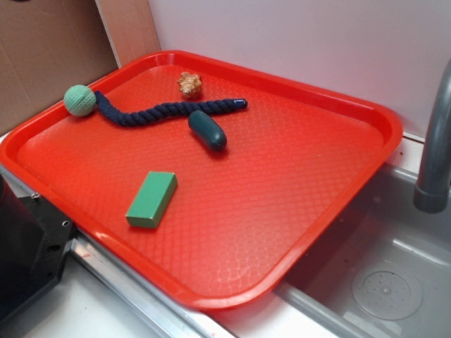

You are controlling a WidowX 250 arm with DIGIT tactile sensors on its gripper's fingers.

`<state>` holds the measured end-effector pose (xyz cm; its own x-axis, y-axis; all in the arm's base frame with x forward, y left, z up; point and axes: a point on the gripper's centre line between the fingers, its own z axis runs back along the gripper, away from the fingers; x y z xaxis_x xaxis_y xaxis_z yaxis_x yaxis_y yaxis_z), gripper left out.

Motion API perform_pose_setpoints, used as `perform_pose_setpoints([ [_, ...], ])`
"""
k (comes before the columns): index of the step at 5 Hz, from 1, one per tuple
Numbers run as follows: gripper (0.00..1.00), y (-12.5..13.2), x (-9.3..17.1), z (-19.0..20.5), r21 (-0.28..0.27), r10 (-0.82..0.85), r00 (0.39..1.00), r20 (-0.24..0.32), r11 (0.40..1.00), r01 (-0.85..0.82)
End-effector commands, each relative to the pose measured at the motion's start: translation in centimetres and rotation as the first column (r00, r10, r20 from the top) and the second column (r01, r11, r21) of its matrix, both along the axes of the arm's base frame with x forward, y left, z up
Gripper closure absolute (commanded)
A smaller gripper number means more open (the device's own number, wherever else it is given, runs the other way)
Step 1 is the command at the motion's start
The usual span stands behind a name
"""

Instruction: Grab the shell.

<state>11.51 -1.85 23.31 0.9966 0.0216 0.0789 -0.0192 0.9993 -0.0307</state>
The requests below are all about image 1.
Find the dark green capsule object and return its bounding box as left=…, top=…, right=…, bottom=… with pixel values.
left=188, top=111, right=228, bottom=151

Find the red plastic tray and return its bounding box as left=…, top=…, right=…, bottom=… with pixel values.
left=1, top=51, right=402, bottom=311

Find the green wooden rectangular block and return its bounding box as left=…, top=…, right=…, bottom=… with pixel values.
left=125, top=172, right=178, bottom=229

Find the tan spiral seashell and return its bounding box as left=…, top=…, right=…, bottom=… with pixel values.
left=178, top=72, right=202, bottom=99

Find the light green textured ball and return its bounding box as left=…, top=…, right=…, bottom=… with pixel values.
left=63, top=84, right=97, bottom=117

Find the grey plastic sink basin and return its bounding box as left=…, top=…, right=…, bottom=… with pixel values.
left=216, top=165, right=450, bottom=337

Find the grey sink faucet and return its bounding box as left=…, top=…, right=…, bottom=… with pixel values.
left=414, top=64, right=450, bottom=213

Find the brown cardboard panel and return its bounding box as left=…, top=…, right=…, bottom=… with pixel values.
left=1, top=1, right=160, bottom=134

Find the navy blue twisted rope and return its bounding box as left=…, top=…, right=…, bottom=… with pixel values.
left=93, top=90, right=249, bottom=128

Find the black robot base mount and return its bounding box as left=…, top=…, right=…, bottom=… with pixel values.
left=1, top=178, right=75, bottom=326

